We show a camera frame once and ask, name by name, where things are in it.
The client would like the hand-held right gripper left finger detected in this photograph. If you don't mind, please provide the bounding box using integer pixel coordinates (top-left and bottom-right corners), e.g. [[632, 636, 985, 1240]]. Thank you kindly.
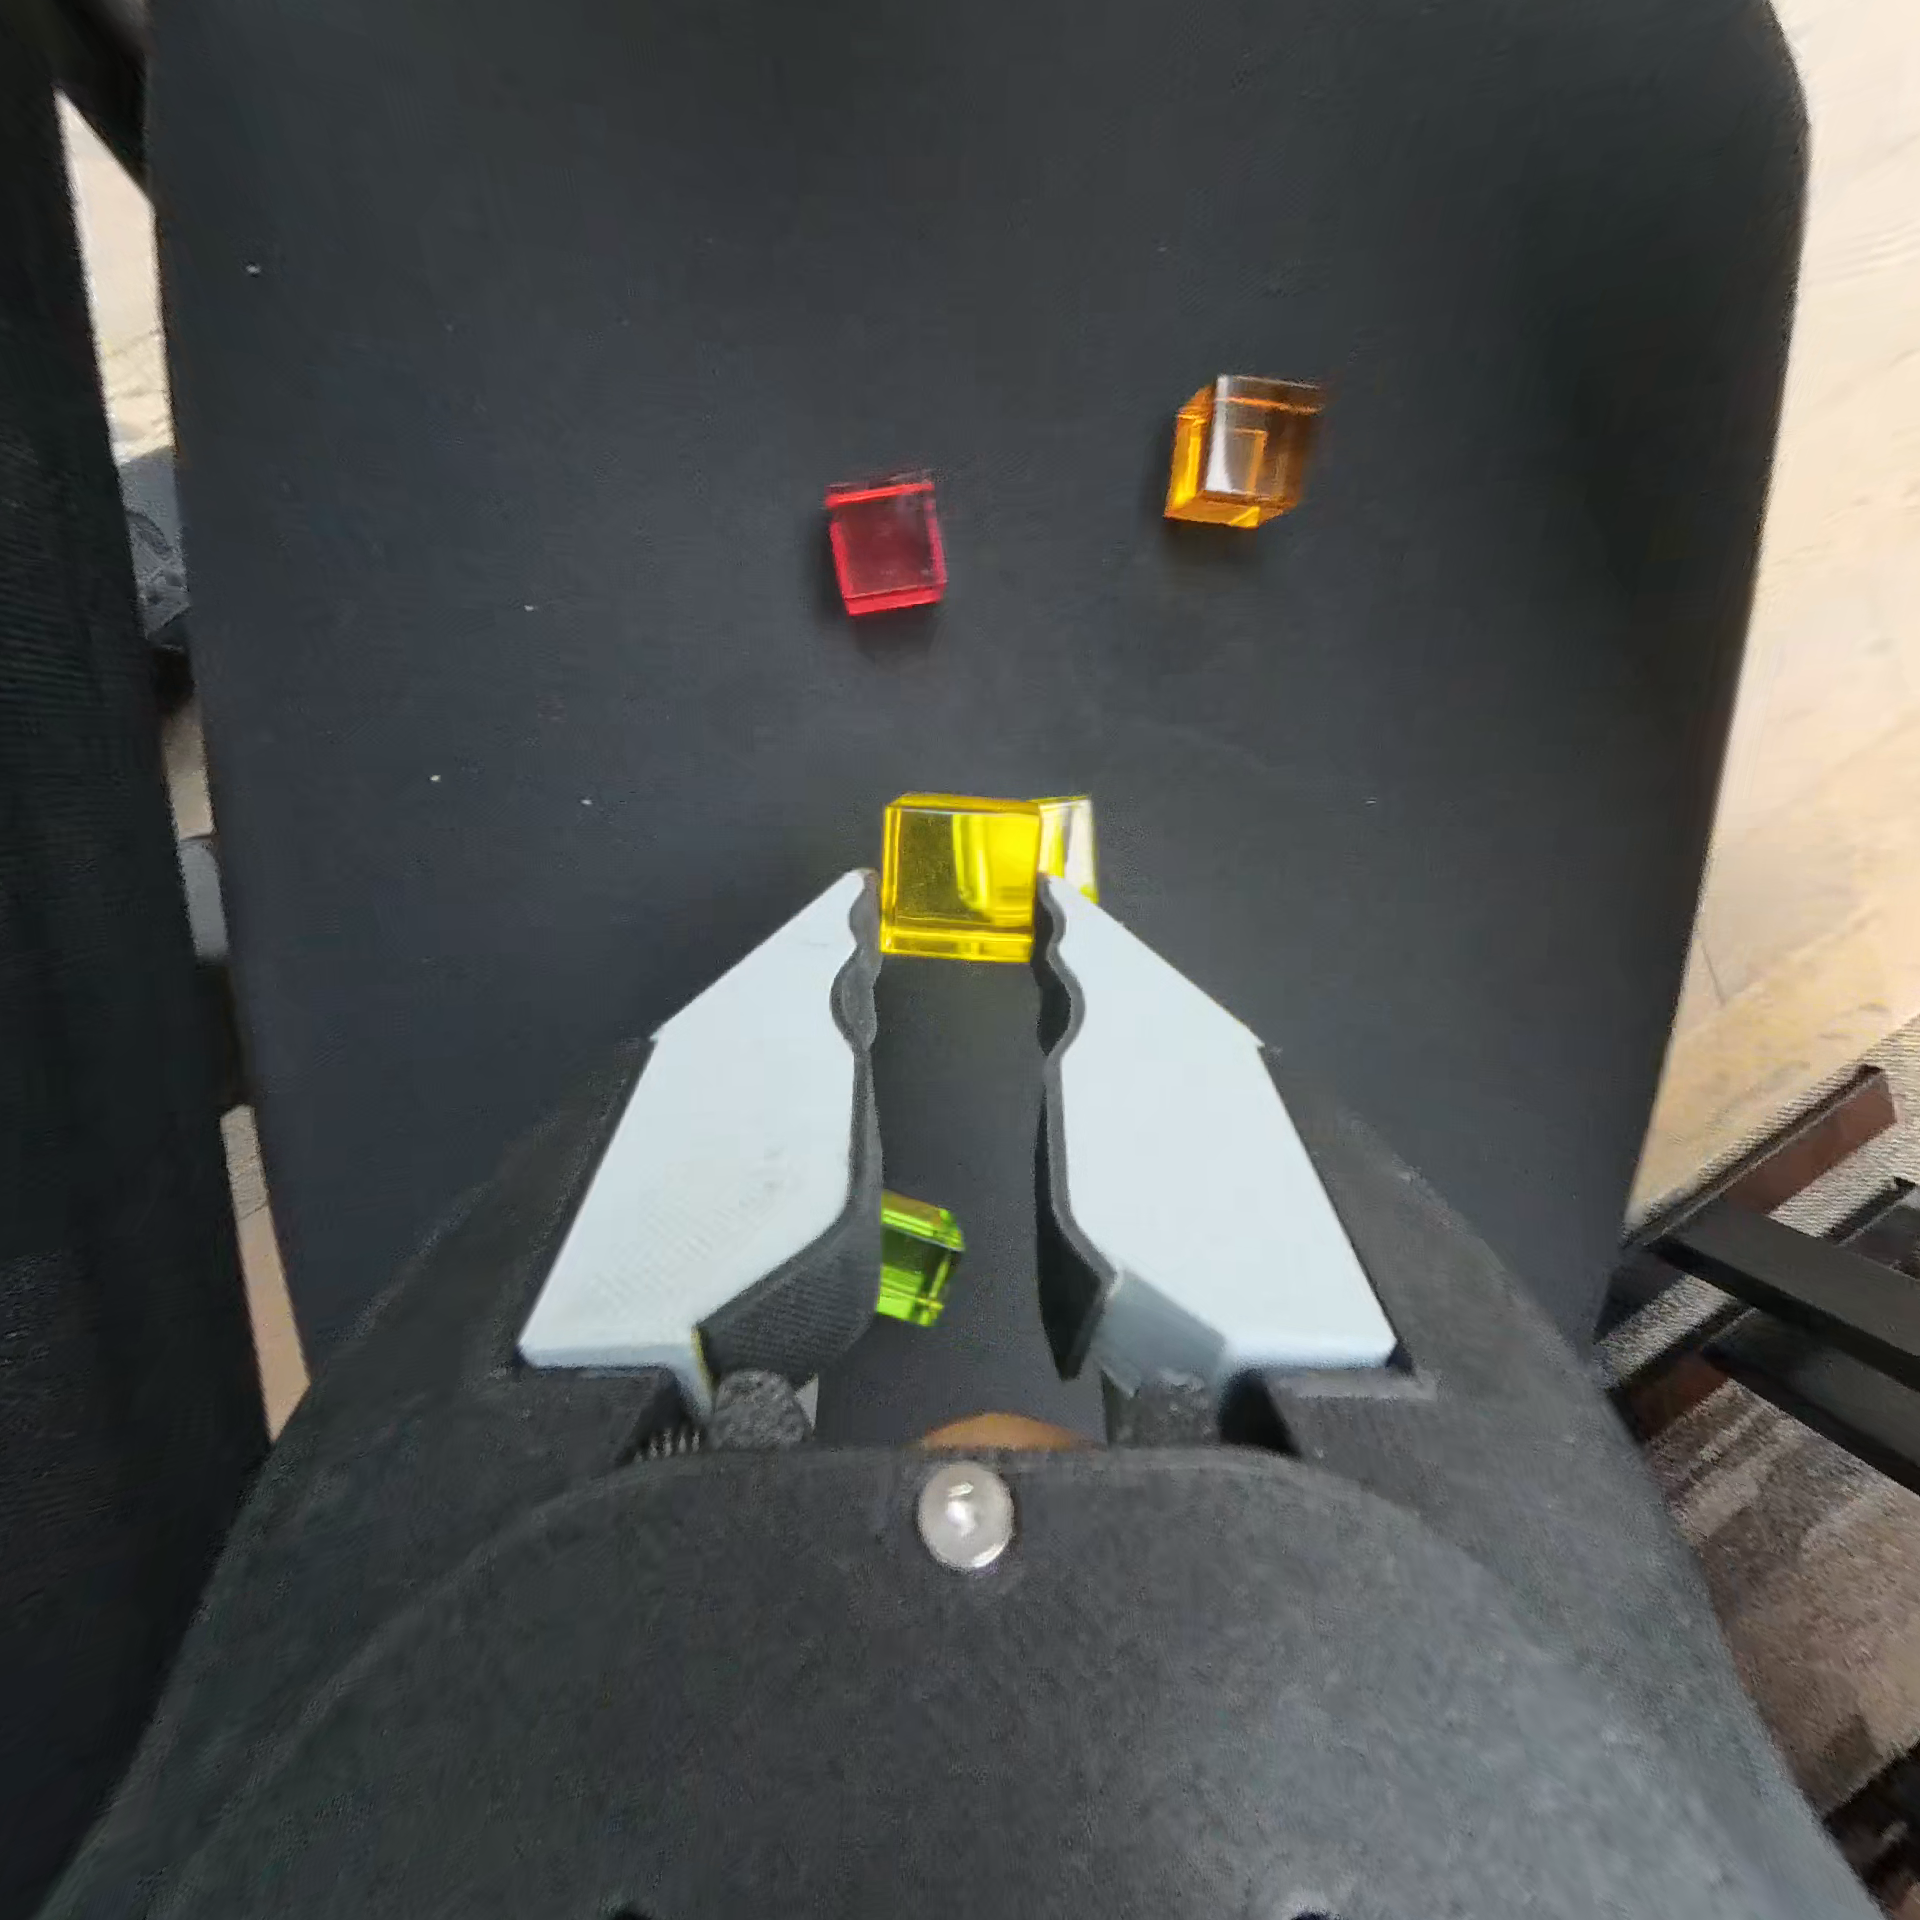
[[516, 869, 890, 1419]]

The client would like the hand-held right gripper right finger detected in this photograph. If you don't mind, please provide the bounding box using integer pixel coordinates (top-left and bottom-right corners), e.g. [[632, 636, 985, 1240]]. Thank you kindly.
[[1033, 874, 1400, 1439]]

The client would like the green transparent cube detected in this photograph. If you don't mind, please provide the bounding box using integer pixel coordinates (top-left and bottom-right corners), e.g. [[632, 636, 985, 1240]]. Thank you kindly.
[[875, 1189, 967, 1329]]

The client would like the red transparent cube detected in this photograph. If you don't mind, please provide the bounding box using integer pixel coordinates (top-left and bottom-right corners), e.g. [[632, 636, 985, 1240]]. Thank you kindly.
[[822, 469, 950, 618]]

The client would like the orange transparent cube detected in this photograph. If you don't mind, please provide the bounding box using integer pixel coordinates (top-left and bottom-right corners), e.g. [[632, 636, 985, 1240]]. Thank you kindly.
[[1162, 373, 1326, 530]]

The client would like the grey patterned rug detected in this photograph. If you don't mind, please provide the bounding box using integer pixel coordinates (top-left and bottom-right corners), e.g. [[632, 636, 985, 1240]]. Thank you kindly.
[[1590, 1019, 1920, 1892]]

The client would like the black office chair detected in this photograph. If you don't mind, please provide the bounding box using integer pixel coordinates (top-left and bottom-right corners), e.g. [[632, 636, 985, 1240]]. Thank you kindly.
[[0, 0, 1815, 1908]]

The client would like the black metal table frame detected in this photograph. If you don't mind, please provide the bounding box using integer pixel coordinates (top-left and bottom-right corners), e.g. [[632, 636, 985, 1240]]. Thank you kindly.
[[1611, 1057, 1920, 1501]]

